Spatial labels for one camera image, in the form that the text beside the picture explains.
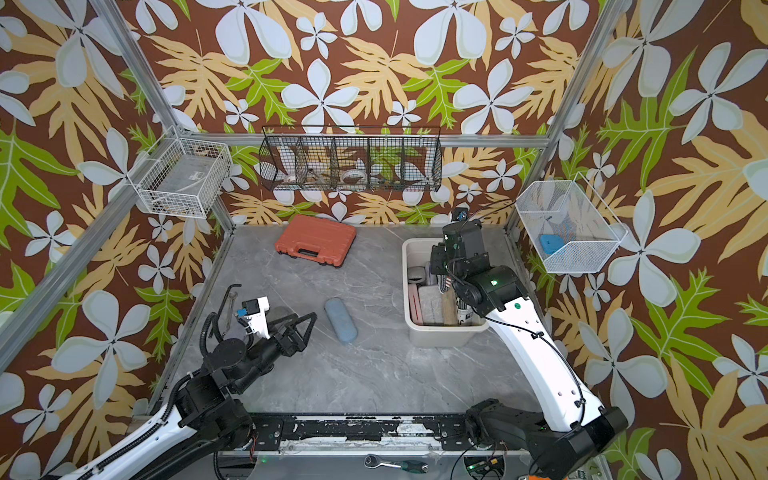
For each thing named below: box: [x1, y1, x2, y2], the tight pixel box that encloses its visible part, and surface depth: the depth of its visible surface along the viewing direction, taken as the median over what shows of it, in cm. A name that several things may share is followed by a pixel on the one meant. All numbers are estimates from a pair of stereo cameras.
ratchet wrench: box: [363, 454, 429, 474], surface depth 71 cm
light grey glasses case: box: [419, 285, 444, 325], surface depth 86 cm
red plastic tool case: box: [274, 215, 357, 267], surface depth 111 cm
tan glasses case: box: [442, 285, 458, 326], surface depth 82 cm
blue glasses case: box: [324, 297, 359, 343], surface depth 94 cm
